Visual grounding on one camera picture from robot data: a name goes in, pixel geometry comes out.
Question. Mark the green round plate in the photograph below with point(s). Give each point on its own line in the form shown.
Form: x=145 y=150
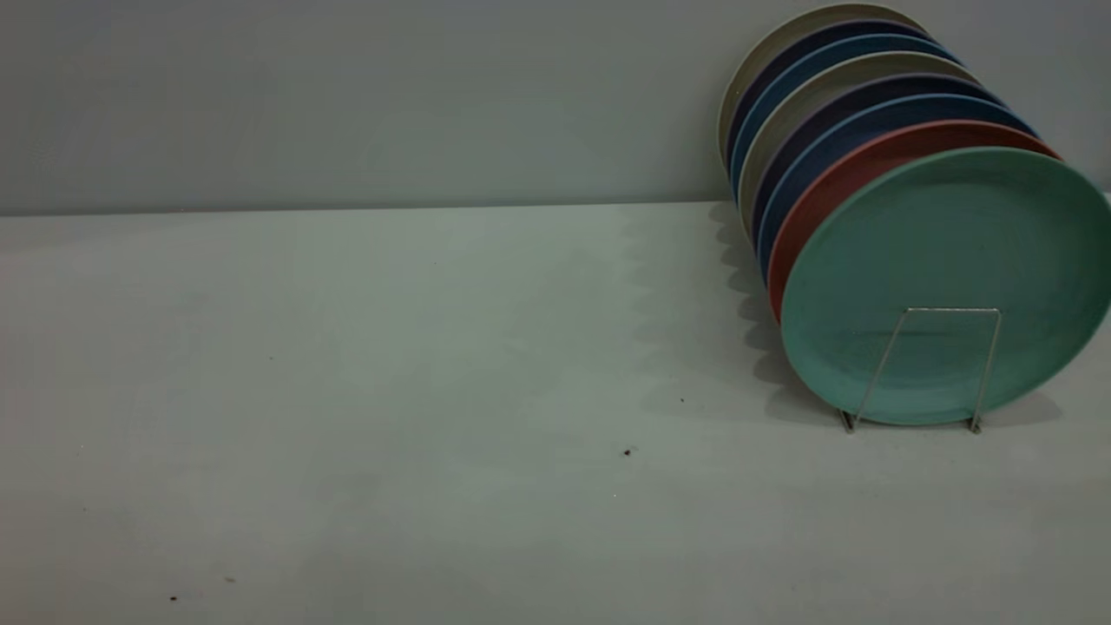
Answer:
x=937 y=260

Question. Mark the teal blue round plate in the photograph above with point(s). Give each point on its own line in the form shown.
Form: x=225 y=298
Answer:
x=859 y=45

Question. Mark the pink round plate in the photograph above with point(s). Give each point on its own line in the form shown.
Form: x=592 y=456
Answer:
x=920 y=134

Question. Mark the large beige round plate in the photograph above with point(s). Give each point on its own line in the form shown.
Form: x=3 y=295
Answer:
x=833 y=12

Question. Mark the grey beige round plate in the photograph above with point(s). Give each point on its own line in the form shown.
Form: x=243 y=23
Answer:
x=885 y=65

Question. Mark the dark navy round plate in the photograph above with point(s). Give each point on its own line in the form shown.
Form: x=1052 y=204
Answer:
x=855 y=28

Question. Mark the dark purple round plate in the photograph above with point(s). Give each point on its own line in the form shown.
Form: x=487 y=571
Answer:
x=903 y=85

